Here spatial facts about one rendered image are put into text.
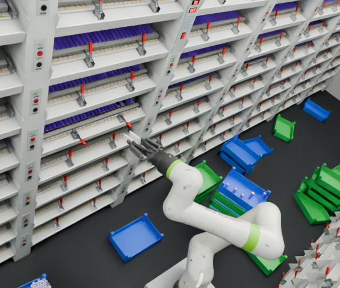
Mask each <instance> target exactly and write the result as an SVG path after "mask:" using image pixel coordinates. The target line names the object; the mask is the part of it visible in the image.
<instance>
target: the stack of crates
mask: <svg viewBox="0 0 340 288"><path fill-rule="evenodd" d="M205 163H206V161H205V160H203V161H202V163H200V164H198V165H196V166H195V167H194V168H196V169H198V170H199V171H200V172H201V174H202V176H203V185H202V187H201V189H200V191H199V192H198V194H197V195H196V197H195V198H194V200H193V202H195V203H197V204H200V203H201V202H203V201H204V200H206V199H207V198H208V197H210V196H211V195H212V193H213V191H214V190H215V189H216V187H217V186H218V184H219V183H220V181H221V180H222V177H221V176H220V177H218V176H217V175H216V174H215V173H214V172H213V171H212V170H211V169H210V168H209V167H208V166H207V165H206V164H205Z"/></svg>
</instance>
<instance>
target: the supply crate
mask: <svg viewBox="0 0 340 288"><path fill-rule="evenodd" d="M235 168H236V167H234V166H233V168H232V169H231V170H230V172H229V173H228V175H227V176H226V178H225V179H224V181H223V182H222V183H221V185H220V187H219V188H218V191H220V192H221V193H223V194H224V195H225V196H227V197H229V198H230V199H232V200H233V201H234V202H236V203H237V204H239V205H240V206H242V207H243V208H244V209H246V210H247V211H249V210H251V209H252V208H254V207H255V206H256V205H258V204H259V203H262V202H265V201H266V199H267V197H268V195H269V194H270V193H271V191H270V190H268V191H265V190H264V189H262V188H260V187H259V186H257V185H256V184H254V183H253V182H252V181H250V180H248V179H247V178H246V177H244V176H243V175H241V174H240V173H238V172H237V171H235ZM227 183H229V186H228V188H225V186H226V184H227ZM235 188H237V191H236V192H235V193H232V191H233V190H234V189H235ZM252 192H254V193H255V194H254V195H253V197H252V198H251V199H248V197H249V196H250V194H251V193H252ZM264 192H265V193H266V195H265V196H264V197H263V198H262V199H260V196H261V195H262V194H263V193H264ZM241 194H244V196H243V197H242V199H241V198H240V195H241Z"/></svg>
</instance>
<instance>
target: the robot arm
mask: <svg viewBox="0 0 340 288"><path fill-rule="evenodd" d="M123 139H124V140H125V141H126V142H127V143H128V144H129V145H130V151H131V152H133V153H134V154H135V155H136V156H137V157H138V158H139V159H140V161H141V162H143V160H148V161H150V162H151V163H152V164H153V165H154V166H155V167H156V168H157V170H158V172H160V173H161V174H162V175H164V176H165V177H166V178H167V179H169V180H170V181H172V183H173V186H172V188H171V190H170V192H169V194H168V196H167V197H166V199H165V201H164V203H163V212H164V214H165V216H166V217H167V218H168V219H170V220H172V221H177V222H180V223H184V224H187V225H190V226H193V227H196V228H198V229H201V230H203V231H206V232H204V233H200V234H197V235H195V236H193V237H192V239H191V240H190V243H189V249H188V254H187V261H186V268H185V271H184V272H183V274H182V276H181V277H180V279H179V280H177V281H176V282H175V284H174V286H173V288H207V287H208V285H209V284H210V282H211V281H212V279H213V276H214V269H213V256H214V254H215V253H217V252H218V251H220V250H222V249H224V248H225V247H227V246H229V245H231V244H232V245H234V246H236V247H239V248H241V249H243V250H245V251H247V252H250V253H252V254H254V255H256V256H258V257H261V258H263V259H266V260H275V259H277V258H279V257H280V256H281V255H282V253H283V251H284V241H283V236H282V232H281V213H280V210H279V208H277V206H276V205H275V204H273V203H270V202H262V203H259V204H258V205H256V206H255V207H254V208H252V209H251V210H249V211H248V212H246V213H244V214H243V215H241V216H240V217H238V218H234V217H231V216H228V215H224V214H222V213H219V212H217V211H214V210H212V209H209V208H206V207H204V206H202V205H199V204H197V203H195V202H193V200H194V198H195V197H196V195H197V194H198V192H199V191H200V189H201V187H202V185H203V176H202V174H201V172H200V171H199V170H198V169H196V168H194V167H191V166H189V165H187V164H185V163H184V162H182V161H181V160H180V159H178V158H177V157H175V156H174V155H172V154H171V153H166V152H165V151H163V146H162V145H159V144H157V143H156V142H154V141H152V140H150V139H149V138H147V137H146V138H141V137H140V136H138V135H135V134H134V133H133V132H131V131H129V136H127V135H126V134H123ZM135 141H136V142H137V143H138V144H140V143H141V145H143V146H144V147H145V148H144V147H142V146H140V145H138V144H136V143H135Z"/></svg>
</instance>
